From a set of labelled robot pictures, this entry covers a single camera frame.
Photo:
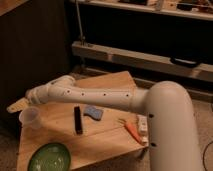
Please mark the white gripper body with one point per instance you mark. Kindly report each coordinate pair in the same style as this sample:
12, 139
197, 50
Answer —
37, 95

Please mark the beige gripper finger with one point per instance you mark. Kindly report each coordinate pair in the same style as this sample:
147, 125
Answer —
19, 105

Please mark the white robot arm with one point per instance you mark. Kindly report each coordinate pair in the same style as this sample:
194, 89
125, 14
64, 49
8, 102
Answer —
172, 131

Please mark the translucent white cup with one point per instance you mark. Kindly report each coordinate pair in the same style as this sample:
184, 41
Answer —
30, 118

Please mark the black rectangular bar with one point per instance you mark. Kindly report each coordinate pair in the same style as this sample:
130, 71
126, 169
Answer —
78, 121

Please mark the green plate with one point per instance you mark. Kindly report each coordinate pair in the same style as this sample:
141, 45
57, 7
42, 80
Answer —
50, 157

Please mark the vertical metal pole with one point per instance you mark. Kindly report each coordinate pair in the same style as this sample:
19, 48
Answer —
82, 38

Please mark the wooden table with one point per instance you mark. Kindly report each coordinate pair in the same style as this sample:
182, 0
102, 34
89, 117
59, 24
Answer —
101, 140

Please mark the white rectangular block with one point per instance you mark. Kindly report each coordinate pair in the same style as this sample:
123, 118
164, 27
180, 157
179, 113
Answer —
142, 129

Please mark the upper shelf with clutter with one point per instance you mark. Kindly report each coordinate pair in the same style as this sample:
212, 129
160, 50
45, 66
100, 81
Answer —
156, 9

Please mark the black handle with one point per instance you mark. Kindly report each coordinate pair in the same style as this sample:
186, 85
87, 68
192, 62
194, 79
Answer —
185, 63

